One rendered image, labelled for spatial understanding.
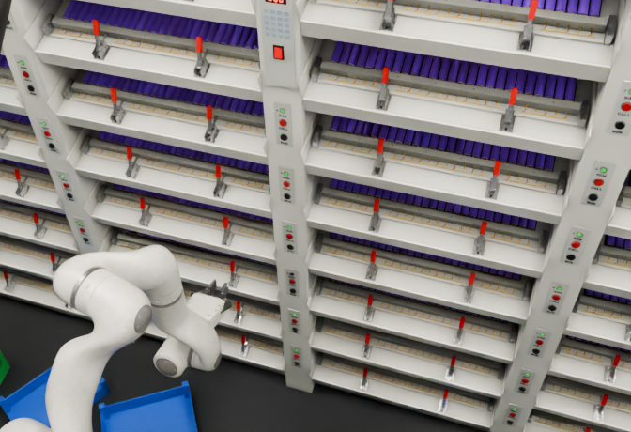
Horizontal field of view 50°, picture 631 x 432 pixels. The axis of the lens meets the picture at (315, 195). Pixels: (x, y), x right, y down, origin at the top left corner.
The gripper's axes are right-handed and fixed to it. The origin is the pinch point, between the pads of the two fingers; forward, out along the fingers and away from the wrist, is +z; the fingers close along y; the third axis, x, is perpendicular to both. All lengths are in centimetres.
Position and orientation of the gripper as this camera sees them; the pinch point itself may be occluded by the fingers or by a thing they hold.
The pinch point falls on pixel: (218, 288)
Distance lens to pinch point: 203.2
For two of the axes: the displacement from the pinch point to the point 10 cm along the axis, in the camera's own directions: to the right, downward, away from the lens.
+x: 0.4, -8.2, -5.6
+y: 9.5, 2.0, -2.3
